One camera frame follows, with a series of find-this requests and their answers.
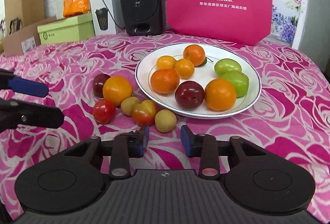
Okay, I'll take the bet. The small red tomato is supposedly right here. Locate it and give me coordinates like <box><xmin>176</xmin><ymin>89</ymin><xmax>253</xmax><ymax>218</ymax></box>
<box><xmin>93</xmin><ymin>100</ymin><xmax>116</xmax><ymax>124</ymax></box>

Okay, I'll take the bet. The dark red plum front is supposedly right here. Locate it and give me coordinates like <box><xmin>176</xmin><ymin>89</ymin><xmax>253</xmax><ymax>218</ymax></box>
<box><xmin>174</xmin><ymin>80</ymin><xmax>205</xmax><ymax>110</ymax></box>

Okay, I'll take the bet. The dark red plum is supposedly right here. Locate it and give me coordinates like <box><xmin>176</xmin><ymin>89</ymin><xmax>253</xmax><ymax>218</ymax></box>
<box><xmin>93</xmin><ymin>73</ymin><xmax>110</xmax><ymax>98</ymax></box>
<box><xmin>174</xmin><ymin>80</ymin><xmax>205</xmax><ymax>110</ymax></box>

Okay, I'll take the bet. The dark orange tangerine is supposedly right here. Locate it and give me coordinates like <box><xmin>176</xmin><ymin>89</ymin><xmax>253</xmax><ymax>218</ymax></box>
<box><xmin>151</xmin><ymin>69</ymin><xmax>180</xmax><ymax>94</ymax></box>

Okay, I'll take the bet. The large green tomato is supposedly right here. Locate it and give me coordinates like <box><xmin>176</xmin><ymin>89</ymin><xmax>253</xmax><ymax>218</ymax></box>
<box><xmin>220</xmin><ymin>71</ymin><xmax>250</xmax><ymax>98</ymax></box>

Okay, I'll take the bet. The small yellow orange tangerine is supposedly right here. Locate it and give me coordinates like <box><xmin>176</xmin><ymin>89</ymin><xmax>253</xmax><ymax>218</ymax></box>
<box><xmin>156</xmin><ymin>56</ymin><xmax>177</xmax><ymax>70</ymax></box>

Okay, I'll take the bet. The yellow red small fruit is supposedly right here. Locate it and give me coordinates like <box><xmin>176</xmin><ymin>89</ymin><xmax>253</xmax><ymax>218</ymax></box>
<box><xmin>131</xmin><ymin>100</ymin><xmax>157</xmax><ymax>126</ymax></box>

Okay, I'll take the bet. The pale yellow small fruit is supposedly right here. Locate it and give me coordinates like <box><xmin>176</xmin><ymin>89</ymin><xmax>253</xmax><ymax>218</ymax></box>
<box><xmin>154</xmin><ymin>109</ymin><xmax>177</xmax><ymax>133</ymax></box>

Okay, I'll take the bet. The yellow green small fruit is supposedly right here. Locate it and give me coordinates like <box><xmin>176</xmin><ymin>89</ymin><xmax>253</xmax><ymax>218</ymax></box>
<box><xmin>120</xmin><ymin>96</ymin><xmax>140</xmax><ymax>117</ymax></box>

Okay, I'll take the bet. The white ceramic plate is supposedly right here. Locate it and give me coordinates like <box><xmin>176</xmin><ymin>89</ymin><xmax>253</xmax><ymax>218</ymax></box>
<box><xmin>135</xmin><ymin>43</ymin><xmax>262</xmax><ymax>120</ymax></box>

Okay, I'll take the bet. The orange on plate right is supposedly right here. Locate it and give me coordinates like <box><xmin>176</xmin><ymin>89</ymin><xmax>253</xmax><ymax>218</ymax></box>
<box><xmin>204</xmin><ymin>78</ymin><xmax>236</xmax><ymax>111</ymax></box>

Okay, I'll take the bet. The large orange on cloth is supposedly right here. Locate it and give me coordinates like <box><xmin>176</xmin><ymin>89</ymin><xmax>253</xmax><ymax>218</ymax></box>
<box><xmin>102</xmin><ymin>76</ymin><xmax>133</xmax><ymax>107</ymax></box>

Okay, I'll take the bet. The dark red plum back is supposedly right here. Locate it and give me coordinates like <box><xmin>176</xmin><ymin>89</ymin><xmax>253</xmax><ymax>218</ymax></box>
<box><xmin>93</xmin><ymin>73</ymin><xmax>110</xmax><ymax>98</ymax></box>

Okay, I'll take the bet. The cardboard box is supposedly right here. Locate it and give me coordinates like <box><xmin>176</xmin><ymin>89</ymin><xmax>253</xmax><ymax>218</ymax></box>
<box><xmin>2</xmin><ymin>0</ymin><xmax>56</xmax><ymax>56</ymax></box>

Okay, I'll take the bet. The green shoe box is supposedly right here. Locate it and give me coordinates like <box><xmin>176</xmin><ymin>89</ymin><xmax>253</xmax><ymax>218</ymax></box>
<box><xmin>38</xmin><ymin>13</ymin><xmax>95</xmax><ymax>45</ymax></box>

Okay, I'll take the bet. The orange tangerine with leaf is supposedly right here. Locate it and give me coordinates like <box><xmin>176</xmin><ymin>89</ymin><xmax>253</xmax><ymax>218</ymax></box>
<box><xmin>183</xmin><ymin>44</ymin><xmax>213</xmax><ymax>67</ymax></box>

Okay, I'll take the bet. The pink rose tablecloth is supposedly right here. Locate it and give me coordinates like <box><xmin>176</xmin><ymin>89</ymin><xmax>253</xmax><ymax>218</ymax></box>
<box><xmin>1</xmin><ymin>31</ymin><xmax>329</xmax><ymax>222</ymax></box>

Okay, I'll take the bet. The white cup box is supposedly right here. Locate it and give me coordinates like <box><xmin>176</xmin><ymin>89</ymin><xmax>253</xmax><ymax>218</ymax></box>
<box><xmin>90</xmin><ymin>0</ymin><xmax>125</xmax><ymax>36</ymax></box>

